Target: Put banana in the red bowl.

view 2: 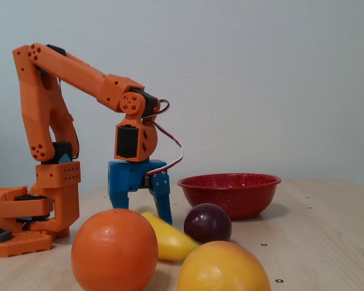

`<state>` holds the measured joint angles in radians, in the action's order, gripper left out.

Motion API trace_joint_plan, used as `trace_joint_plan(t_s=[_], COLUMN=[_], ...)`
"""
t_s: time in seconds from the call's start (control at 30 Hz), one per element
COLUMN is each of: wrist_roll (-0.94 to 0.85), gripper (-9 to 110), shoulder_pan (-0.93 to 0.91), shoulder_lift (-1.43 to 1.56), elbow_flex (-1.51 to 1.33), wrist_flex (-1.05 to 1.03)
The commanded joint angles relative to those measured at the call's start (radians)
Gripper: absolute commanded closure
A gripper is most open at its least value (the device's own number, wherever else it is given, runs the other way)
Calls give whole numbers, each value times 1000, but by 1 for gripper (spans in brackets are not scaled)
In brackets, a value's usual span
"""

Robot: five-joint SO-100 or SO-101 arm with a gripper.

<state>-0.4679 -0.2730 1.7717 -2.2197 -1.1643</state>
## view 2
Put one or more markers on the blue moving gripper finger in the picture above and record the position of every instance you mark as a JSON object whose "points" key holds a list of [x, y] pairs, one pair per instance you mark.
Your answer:
{"points": [[162, 197]]}

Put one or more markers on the blue gripper body black motor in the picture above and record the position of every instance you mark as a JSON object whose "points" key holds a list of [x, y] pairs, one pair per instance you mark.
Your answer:
{"points": [[128, 176]]}

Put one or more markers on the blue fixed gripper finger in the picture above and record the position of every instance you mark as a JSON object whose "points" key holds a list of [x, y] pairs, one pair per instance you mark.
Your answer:
{"points": [[119, 201]]}

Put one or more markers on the yellow toy banana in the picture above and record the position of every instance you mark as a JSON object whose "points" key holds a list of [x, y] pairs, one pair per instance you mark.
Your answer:
{"points": [[173, 242]]}

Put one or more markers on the orange robot base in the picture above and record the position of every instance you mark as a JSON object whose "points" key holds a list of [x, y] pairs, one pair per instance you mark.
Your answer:
{"points": [[18, 245]]}

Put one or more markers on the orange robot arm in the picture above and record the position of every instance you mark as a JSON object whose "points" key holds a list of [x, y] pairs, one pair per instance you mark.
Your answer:
{"points": [[79, 75]]}

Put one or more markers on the red speckled bowl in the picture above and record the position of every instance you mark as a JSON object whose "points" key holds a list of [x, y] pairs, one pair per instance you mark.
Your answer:
{"points": [[239, 194]]}

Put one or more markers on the orange toy fruit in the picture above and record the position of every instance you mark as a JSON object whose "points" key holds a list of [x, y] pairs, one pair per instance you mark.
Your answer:
{"points": [[115, 251]]}

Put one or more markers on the dark purple toy plum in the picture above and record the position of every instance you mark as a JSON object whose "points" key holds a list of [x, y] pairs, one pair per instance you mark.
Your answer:
{"points": [[207, 224]]}

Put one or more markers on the yellow orange toy peach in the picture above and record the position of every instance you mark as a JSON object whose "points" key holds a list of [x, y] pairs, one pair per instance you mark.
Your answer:
{"points": [[224, 269]]}

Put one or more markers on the dark grey table clamp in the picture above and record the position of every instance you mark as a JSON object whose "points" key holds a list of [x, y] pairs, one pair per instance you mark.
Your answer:
{"points": [[0, 238]]}

